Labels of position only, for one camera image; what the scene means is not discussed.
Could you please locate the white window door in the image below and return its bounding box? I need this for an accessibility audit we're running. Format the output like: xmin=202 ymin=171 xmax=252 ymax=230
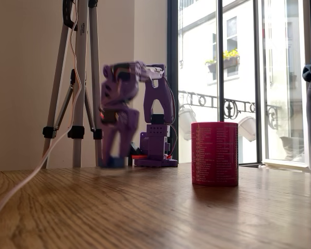
xmin=259 ymin=0 xmax=311 ymax=171

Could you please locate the flower box with yellow flowers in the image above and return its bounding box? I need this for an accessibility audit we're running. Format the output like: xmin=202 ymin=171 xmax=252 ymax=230
xmin=205 ymin=49 xmax=241 ymax=74

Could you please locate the white cable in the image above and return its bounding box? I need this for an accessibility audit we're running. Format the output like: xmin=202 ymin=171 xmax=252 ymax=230
xmin=0 ymin=0 xmax=83 ymax=227

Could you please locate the blue toy brick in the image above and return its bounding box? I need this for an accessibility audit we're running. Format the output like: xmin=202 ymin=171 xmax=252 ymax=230
xmin=101 ymin=155 xmax=129 ymax=169

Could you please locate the white hanging flower pot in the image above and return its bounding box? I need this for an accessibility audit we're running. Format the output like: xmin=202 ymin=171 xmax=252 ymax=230
xmin=178 ymin=107 xmax=197 ymax=141
xmin=237 ymin=116 xmax=257 ymax=142

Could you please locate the dark window frame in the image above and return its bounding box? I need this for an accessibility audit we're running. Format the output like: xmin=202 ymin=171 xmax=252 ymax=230
xmin=167 ymin=0 xmax=263 ymax=167

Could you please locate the silver tripod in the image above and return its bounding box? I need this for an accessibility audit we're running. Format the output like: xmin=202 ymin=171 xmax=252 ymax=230
xmin=42 ymin=0 xmax=104 ymax=169

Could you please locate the grey stone planter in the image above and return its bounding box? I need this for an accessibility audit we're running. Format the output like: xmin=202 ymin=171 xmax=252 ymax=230
xmin=279 ymin=136 xmax=304 ymax=161

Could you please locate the red cup with white print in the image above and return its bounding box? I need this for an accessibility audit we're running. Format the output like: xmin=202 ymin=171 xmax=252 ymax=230
xmin=191 ymin=121 xmax=239 ymax=187

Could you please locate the black clamp with orange lever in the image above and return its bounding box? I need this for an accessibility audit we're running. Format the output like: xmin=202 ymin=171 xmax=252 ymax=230
xmin=129 ymin=142 xmax=149 ymax=167

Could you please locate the black wrought iron railing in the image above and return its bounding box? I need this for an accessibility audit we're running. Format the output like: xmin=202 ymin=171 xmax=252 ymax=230
xmin=178 ymin=90 xmax=283 ymax=130

